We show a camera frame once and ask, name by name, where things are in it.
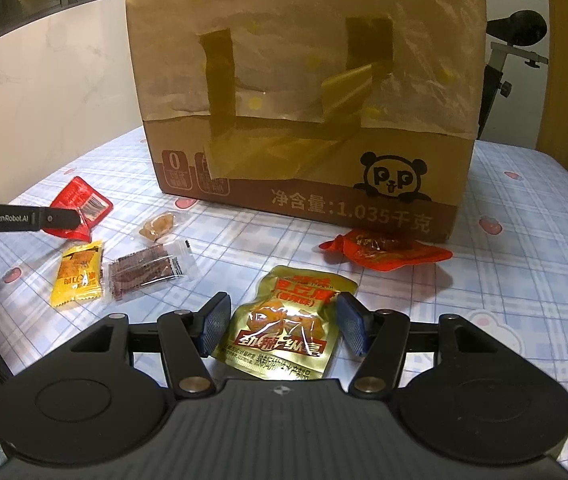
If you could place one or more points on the red packet with clear window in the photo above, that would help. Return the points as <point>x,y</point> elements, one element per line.
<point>394,255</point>

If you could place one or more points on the small clear candy packet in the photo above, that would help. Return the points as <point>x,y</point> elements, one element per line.
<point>156,225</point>

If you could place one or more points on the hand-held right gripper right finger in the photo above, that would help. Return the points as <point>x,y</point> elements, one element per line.
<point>351,325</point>

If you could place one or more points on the small yellow snack packet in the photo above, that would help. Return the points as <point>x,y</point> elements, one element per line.
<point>76,280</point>

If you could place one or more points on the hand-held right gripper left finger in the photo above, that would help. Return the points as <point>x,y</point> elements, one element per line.
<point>214,322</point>

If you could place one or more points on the gold snack packet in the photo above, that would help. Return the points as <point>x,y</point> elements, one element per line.
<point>284,330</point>

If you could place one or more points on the checkered tablecloth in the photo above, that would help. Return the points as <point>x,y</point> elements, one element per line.
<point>514,260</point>

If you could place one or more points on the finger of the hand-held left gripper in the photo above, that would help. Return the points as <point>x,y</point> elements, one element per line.
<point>19,219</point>

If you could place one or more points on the clear packet of brown strips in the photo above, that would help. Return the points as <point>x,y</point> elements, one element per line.
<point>144,270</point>

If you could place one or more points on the red snack packet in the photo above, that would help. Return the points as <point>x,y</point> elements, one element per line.
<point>91,202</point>

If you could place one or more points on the black bike saddle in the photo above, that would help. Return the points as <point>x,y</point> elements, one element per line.
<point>524,27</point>

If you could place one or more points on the taped cardboard box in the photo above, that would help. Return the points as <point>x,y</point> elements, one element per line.
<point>289,60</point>

